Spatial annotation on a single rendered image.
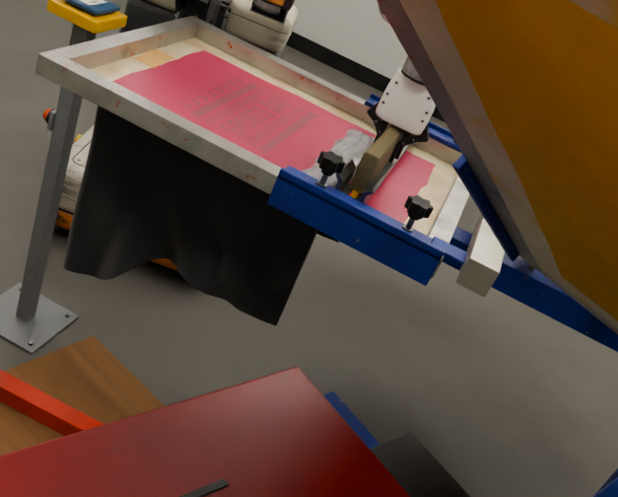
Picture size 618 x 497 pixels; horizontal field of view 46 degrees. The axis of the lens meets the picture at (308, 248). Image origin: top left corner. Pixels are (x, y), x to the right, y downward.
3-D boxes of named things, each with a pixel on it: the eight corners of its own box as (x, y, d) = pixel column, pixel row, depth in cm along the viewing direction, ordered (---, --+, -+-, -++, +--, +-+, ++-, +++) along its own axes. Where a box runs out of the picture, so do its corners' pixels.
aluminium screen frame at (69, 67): (34, 72, 129) (37, 52, 127) (188, 30, 179) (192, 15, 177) (432, 279, 119) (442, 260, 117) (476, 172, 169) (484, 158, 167)
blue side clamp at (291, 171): (266, 203, 123) (280, 168, 119) (277, 193, 127) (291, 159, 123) (426, 286, 119) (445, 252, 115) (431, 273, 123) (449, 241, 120)
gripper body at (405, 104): (449, 79, 138) (425, 131, 143) (402, 56, 139) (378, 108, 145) (444, 87, 131) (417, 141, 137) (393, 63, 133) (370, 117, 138)
